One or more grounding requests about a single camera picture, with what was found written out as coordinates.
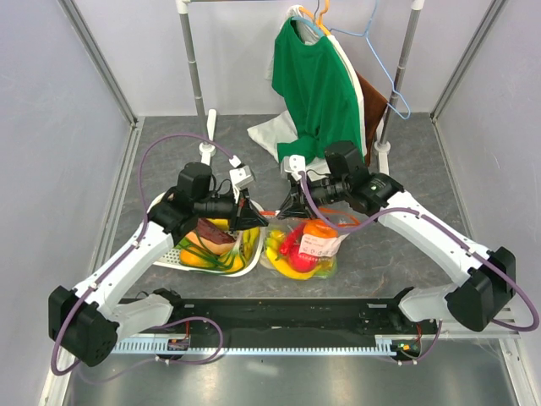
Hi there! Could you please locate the green T-shirt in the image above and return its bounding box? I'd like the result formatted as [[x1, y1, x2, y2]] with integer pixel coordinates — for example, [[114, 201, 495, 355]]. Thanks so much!
[[271, 18, 364, 163]]

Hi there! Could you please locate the brown cloth garment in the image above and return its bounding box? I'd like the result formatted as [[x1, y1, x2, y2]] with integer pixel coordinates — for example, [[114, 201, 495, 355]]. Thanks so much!
[[357, 72, 387, 166]]

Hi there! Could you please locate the white plastic food basket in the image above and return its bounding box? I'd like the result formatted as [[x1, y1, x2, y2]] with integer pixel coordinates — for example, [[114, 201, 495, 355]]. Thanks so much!
[[145, 189, 266, 278]]

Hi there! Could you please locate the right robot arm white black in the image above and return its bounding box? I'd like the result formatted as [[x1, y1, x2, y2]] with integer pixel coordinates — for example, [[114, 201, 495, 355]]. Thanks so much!
[[277, 141, 516, 333]]

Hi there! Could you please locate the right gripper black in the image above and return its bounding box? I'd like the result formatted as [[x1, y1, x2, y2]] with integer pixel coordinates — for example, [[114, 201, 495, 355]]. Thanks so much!
[[279, 173, 350, 220]]

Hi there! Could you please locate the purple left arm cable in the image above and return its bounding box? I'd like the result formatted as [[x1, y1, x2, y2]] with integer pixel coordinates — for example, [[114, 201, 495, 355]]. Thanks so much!
[[50, 131, 242, 376]]

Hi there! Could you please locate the green toy cabbage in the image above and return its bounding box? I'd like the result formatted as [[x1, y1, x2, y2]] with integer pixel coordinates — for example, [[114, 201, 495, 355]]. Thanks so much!
[[316, 261, 337, 279]]

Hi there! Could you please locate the clothes rack right pole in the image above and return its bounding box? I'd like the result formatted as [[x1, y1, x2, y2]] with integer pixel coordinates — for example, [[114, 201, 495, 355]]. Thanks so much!
[[374, 0, 424, 175]]

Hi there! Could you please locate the yellow green toy mango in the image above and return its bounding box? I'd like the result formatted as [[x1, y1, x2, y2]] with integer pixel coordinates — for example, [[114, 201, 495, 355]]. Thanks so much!
[[179, 249, 247, 273]]

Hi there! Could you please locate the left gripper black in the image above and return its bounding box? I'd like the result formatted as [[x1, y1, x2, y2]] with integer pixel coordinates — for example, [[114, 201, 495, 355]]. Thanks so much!
[[194, 184, 267, 233]]

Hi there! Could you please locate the brown toy food piece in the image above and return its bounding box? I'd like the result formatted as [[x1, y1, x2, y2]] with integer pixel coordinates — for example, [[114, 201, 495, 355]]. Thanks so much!
[[186, 218, 236, 255]]

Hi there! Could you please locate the clothes rack pole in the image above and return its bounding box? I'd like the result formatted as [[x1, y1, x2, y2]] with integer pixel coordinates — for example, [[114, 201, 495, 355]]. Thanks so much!
[[374, 0, 424, 175], [175, 0, 217, 165]]

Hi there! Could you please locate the yellow toy banana bunch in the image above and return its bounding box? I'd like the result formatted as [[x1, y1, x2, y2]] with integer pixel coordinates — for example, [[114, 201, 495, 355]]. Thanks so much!
[[264, 229, 333, 281]]

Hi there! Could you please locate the clothes rack left pole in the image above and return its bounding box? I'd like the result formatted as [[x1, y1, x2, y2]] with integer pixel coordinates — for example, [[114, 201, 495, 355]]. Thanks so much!
[[175, 0, 217, 165]]

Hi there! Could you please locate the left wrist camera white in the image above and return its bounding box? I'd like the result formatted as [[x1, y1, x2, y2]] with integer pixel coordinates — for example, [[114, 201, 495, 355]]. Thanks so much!
[[229, 155, 254, 201]]

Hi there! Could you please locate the green toy leaf vegetable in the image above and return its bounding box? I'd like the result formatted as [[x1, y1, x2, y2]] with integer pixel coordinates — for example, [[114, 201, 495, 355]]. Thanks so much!
[[174, 238, 191, 250]]

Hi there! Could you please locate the green toy scallion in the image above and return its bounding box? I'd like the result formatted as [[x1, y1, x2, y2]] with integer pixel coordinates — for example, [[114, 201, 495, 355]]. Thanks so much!
[[176, 234, 248, 274]]

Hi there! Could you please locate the white cloth garment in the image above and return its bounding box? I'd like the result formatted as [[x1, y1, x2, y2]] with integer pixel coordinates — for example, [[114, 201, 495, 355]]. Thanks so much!
[[247, 111, 330, 181]]

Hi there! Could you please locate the orange toy orange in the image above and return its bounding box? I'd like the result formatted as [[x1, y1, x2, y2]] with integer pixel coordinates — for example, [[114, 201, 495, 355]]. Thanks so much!
[[303, 219, 338, 239]]

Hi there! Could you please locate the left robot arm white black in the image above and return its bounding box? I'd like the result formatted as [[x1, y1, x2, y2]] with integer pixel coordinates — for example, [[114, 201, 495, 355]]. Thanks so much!
[[48, 162, 268, 376]]

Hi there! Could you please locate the clear zip top bag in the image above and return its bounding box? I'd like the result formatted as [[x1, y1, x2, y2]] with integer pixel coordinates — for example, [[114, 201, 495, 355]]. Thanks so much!
[[260, 211, 348, 279]]

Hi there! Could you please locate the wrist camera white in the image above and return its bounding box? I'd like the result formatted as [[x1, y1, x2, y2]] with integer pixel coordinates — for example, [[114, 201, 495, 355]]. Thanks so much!
[[280, 155, 306, 183], [229, 155, 254, 201]]

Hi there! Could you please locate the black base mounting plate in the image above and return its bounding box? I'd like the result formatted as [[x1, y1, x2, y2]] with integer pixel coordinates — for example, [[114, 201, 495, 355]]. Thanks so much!
[[168, 299, 437, 347]]

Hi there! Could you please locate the orange hanger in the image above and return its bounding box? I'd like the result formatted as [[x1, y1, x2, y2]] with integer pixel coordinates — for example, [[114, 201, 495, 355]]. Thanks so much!
[[312, 0, 331, 36]]

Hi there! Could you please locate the blue white cable duct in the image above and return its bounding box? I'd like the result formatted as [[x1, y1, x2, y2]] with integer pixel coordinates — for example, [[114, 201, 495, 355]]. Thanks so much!
[[112, 335, 396, 357]]

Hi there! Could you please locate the red toy chili pepper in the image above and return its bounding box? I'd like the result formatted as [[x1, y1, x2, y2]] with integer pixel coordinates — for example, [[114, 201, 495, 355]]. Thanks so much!
[[279, 222, 305, 256]]

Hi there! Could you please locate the blue wire hanger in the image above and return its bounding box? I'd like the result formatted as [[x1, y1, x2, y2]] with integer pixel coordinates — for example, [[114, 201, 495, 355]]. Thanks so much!
[[330, 0, 412, 120]]

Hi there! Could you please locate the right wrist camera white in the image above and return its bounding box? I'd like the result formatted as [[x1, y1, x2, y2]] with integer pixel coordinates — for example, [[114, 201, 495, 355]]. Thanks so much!
[[280, 155, 306, 183]]

